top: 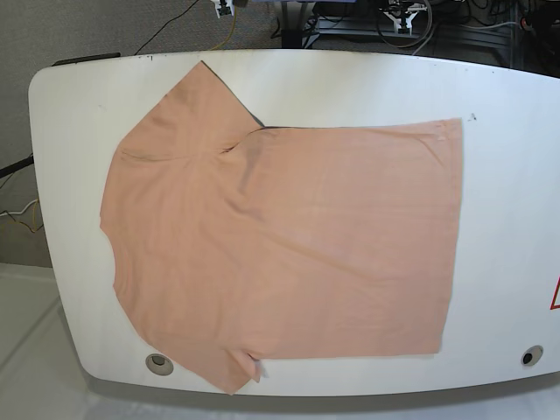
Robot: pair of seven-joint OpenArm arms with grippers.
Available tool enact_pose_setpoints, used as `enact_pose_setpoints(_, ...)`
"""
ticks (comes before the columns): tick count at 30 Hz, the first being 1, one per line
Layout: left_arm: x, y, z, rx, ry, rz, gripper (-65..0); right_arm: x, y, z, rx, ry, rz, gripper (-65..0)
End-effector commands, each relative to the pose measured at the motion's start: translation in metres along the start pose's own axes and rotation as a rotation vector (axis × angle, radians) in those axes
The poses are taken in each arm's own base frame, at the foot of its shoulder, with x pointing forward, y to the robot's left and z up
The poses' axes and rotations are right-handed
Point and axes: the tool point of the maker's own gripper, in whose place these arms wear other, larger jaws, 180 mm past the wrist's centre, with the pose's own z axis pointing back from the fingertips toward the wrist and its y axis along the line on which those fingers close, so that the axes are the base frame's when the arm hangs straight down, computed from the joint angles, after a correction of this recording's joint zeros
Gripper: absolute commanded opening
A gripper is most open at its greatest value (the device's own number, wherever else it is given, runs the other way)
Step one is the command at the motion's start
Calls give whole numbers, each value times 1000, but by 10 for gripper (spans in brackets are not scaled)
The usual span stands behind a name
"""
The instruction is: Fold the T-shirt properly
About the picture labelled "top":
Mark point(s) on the peach orange T-shirt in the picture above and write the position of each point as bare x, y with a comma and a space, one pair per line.
235, 242

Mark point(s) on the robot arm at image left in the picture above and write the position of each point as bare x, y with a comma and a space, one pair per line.
224, 8

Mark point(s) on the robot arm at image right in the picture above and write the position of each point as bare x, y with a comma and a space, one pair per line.
408, 16

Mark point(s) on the black desk leg base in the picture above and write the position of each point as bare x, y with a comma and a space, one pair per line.
292, 22

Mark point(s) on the black strip behind table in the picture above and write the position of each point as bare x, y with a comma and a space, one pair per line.
77, 60

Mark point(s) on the black bar at left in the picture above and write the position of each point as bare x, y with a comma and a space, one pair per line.
17, 166

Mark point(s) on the left table cable grommet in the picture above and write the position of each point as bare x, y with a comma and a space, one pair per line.
159, 364

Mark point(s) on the table cable grommet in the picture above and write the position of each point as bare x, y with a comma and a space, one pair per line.
532, 356
159, 364

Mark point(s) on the aluminium frame rail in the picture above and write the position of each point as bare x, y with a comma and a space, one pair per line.
498, 41

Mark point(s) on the right table cable grommet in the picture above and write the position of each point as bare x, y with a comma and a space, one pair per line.
532, 356

